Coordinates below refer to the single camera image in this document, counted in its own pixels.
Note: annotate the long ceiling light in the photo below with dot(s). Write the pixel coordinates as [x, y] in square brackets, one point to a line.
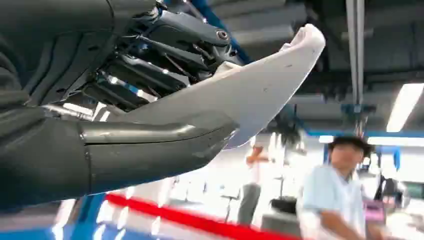
[404, 106]

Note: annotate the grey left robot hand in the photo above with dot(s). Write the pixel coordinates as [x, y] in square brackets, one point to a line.
[49, 159]

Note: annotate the grey ceiling pole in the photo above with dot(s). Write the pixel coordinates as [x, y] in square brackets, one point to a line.
[355, 49]

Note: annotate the red barrier belt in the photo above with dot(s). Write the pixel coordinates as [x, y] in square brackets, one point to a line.
[185, 220]

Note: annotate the silver plastic wheel hubcap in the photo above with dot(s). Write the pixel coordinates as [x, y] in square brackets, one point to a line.
[258, 89]

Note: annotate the person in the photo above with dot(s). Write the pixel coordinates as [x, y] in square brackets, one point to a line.
[331, 198]
[248, 202]

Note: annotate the black round stool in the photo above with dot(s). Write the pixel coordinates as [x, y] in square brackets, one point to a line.
[283, 205]

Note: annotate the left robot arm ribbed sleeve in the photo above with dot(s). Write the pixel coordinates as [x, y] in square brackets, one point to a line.
[13, 82]

